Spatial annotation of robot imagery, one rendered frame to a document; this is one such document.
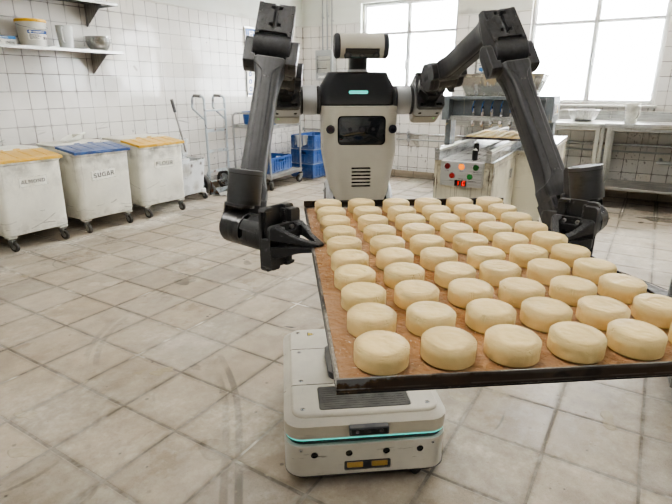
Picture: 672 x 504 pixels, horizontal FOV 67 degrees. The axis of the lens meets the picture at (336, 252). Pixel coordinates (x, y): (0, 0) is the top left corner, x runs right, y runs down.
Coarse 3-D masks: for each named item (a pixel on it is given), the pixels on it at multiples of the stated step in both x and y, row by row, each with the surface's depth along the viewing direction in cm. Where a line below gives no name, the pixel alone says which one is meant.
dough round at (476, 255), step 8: (472, 248) 69; (480, 248) 69; (488, 248) 69; (496, 248) 69; (472, 256) 67; (480, 256) 66; (488, 256) 66; (496, 256) 66; (504, 256) 67; (472, 264) 67
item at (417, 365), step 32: (352, 224) 86; (320, 256) 71; (416, 256) 72; (384, 288) 61; (576, 320) 54; (352, 352) 47; (416, 352) 47; (480, 352) 47; (544, 352) 47; (608, 352) 48
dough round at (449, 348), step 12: (432, 336) 46; (444, 336) 46; (456, 336) 46; (468, 336) 46; (420, 348) 47; (432, 348) 44; (444, 348) 44; (456, 348) 44; (468, 348) 44; (432, 360) 45; (444, 360) 44; (456, 360) 44; (468, 360) 44
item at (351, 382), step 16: (304, 208) 95; (592, 256) 72; (320, 288) 61; (336, 368) 45; (544, 368) 43; (560, 368) 43; (576, 368) 43; (592, 368) 43; (608, 368) 43; (624, 368) 44; (640, 368) 44; (656, 368) 44; (336, 384) 41; (352, 384) 41; (368, 384) 41; (384, 384) 42; (400, 384) 42; (416, 384) 42; (432, 384) 42; (448, 384) 42; (464, 384) 42; (480, 384) 43; (496, 384) 43; (512, 384) 43
